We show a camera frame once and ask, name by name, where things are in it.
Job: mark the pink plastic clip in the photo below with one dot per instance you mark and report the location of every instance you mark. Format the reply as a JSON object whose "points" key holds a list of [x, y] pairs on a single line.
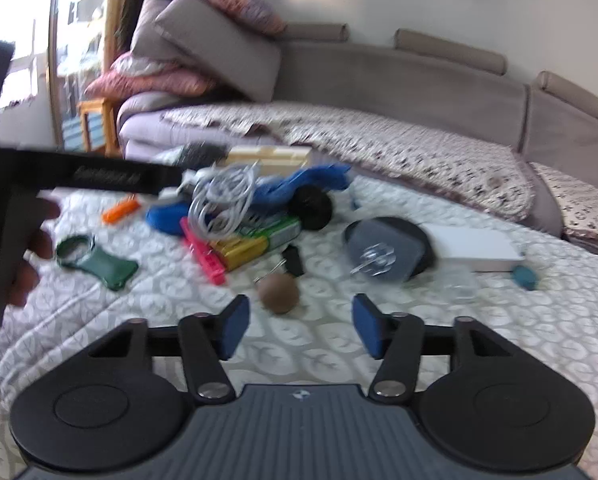
{"points": [[206, 257]]}

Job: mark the beige patterned sofa cover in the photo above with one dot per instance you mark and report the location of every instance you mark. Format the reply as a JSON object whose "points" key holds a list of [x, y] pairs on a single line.
{"points": [[379, 145], [586, 205]]}

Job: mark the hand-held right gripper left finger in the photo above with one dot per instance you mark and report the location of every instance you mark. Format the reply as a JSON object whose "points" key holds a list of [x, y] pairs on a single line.
{"points": [[234, 327]]}

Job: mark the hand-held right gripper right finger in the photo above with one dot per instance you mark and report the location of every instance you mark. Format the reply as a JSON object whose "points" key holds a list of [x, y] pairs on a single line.
{"points": [[369, 327]]}

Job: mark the black oval case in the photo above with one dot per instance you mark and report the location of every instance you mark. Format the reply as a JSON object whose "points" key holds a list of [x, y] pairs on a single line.
{"points": [[424, 252]]}

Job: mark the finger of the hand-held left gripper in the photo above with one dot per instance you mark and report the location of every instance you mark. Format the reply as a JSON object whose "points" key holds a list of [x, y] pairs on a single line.
{"points": [[161, 179]]}

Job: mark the wooden stool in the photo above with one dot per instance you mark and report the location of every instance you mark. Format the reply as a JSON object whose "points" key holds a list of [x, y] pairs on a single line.
{"points": [[91, 125]]}

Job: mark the green bottle opener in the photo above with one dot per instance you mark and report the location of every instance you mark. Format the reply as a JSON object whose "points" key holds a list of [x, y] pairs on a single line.
{"points": [[106, 265]]}

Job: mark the orange plastic clip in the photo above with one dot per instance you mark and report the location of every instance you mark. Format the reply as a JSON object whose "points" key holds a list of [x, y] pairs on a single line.
{"points": [[121, 208]]}

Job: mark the grey sofa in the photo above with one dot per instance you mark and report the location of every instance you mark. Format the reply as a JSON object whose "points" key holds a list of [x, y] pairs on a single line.
{"points": [[429, 75]]}

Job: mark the glass sliding door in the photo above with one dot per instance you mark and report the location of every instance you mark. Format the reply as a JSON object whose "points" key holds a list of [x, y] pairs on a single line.
{"points": [[79, 35]]}

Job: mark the yellow small box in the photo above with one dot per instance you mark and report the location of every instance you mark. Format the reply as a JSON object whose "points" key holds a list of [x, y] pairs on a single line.
{"points": [[241, 252]]}

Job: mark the clear plastic hook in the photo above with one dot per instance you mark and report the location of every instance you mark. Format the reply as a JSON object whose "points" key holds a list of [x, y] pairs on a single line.
{"points": [[376, 257]]}

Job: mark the black binder clip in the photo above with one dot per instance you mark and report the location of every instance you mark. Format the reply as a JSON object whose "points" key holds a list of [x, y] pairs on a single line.
{"points": [[293, 260]]}

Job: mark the green small box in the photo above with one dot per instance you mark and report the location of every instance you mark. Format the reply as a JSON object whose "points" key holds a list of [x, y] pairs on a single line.
{"points": [[279, 230]]}

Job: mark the white pillow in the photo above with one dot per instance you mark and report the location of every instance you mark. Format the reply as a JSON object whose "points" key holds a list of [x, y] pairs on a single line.
{"points": [[139, 64]]}

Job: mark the blue plastic box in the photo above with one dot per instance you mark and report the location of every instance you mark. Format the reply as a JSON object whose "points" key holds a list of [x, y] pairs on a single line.
{"points": [[166, 217]]}

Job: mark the brown ball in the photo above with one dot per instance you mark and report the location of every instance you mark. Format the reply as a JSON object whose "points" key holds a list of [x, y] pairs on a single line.
{"points": [[278, 294]]}

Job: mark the wooden box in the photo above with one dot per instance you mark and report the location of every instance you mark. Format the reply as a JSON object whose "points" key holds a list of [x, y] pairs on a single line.
{"points": [[279, 156]]}

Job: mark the steel wool scrubber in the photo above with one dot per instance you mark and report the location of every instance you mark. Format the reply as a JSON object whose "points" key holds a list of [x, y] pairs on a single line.
{"points": [[201, 154]]}

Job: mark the grey sofa cushion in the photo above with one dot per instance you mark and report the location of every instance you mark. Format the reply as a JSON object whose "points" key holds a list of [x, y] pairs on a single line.
{"points": [[219, 45], [146, 25]]}

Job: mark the white flat box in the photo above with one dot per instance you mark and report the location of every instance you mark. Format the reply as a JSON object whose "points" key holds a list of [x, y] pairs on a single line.
{"points": [[471, 247]]}

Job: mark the person's left hand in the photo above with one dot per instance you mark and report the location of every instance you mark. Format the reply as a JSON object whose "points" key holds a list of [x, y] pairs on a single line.
{"points": [[39, 247]]}

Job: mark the teal eraser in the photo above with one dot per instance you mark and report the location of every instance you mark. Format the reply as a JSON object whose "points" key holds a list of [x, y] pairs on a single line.
{"points": [[525, 277]]}

